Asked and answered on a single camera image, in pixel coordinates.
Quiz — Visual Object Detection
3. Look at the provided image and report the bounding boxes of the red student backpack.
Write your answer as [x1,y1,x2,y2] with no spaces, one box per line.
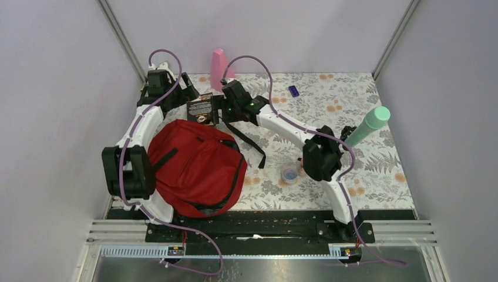
[148,119,247,218]

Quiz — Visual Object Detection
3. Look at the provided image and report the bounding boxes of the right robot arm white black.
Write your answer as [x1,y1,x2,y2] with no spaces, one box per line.
[216,79,360,242]

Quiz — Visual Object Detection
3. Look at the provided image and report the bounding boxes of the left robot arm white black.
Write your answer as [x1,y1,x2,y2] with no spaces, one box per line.
[102,67,199,241]

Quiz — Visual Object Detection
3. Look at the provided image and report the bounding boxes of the pink cone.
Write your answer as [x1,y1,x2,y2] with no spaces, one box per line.
[210,48,229,92]

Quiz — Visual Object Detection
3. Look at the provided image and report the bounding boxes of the small purple eraser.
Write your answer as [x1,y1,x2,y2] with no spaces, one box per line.
[288,85,300,98]

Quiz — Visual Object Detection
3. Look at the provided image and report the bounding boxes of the clear cup with colourful bits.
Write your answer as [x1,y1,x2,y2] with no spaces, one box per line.
[281,162,300,184]

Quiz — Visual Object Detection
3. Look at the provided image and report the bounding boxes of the pink capped small bottle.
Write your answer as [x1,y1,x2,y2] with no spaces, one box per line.
[298,157,307,177]

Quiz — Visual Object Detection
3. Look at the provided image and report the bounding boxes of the mint green bottle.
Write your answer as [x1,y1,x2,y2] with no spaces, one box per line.
[345,106,391,147]

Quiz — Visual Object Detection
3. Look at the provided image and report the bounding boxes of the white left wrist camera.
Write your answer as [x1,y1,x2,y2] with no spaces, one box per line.
[148,61,174,75]

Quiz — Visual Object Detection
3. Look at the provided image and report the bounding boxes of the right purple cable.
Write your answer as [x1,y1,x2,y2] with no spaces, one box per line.
[220,55,409,268]

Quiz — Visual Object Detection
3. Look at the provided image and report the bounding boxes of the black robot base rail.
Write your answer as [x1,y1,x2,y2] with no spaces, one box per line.
[107,209,416,256]

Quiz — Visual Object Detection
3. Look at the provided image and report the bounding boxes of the slotted cable duct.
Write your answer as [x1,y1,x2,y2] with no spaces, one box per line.
[100,244,361,260]

